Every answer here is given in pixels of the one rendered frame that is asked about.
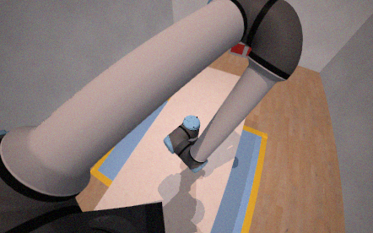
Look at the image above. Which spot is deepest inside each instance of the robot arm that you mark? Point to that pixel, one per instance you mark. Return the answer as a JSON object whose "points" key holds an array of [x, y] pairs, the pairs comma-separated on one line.
{"points": [[43, 168]]}

